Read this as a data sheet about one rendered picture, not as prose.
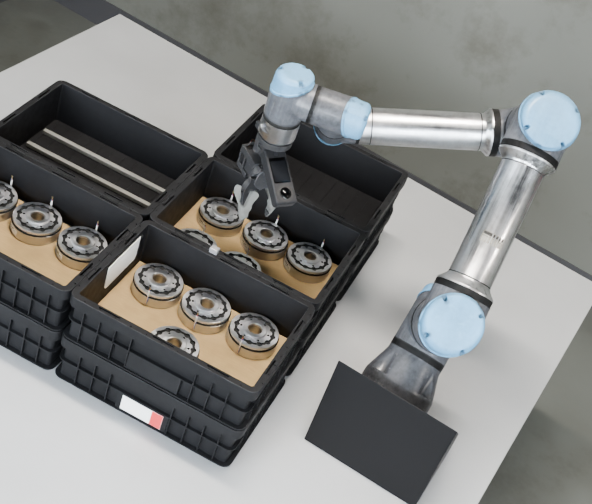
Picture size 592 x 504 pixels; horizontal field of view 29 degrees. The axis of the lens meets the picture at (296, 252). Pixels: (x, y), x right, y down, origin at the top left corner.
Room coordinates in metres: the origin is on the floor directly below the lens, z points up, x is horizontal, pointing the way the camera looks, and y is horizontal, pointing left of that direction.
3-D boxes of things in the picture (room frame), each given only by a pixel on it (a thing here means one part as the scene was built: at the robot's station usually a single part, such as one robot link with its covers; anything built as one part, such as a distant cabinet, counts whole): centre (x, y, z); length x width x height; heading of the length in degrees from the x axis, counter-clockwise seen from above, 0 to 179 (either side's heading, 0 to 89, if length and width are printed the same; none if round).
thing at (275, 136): (1.88, 0.12, 1.21); 0.08 x 0.08 x 0.05
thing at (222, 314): (1.72, 0.13, 0.86); 0.10 x 0.10 x 0.01
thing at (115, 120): (2.01, 0.48, 0.87); 0.40 x 0.30 x 0.11; 79
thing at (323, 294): (1.94, 0.09, 0.92); 0.40 x 0.30 x 0.02; 79
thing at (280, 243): (2.00, 0.08, 0.86); 0.10 x 0.10 x 0.01
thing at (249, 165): (1.89, 0.12, 1.13); 0.09 x 0.08 x 0.12; 41
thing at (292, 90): (1.87, 0.11, 1.29); 0.09 x 0.08 x 0.11; 92
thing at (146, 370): (1.64, 0.14, 0.87); 0.40 x 0.30 x 0.11; 79
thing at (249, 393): (1.64, 0.14, 0.92); 0.40 x 0.30 x 0.02; 79
